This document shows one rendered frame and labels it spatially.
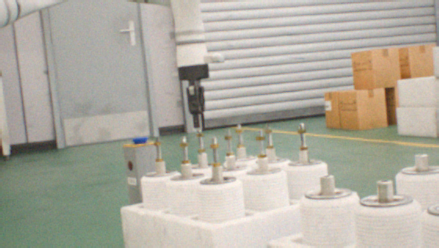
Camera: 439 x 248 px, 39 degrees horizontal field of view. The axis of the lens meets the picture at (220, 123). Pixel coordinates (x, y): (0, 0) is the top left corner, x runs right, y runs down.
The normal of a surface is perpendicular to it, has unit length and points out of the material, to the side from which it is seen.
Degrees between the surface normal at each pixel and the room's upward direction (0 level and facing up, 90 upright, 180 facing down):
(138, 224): 90
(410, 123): 90
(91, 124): 90
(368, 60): 90
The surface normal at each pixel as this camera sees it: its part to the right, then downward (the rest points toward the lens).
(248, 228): 0.57, 0.00
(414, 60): 0.28, 0.03
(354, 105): -0.95, 0.11
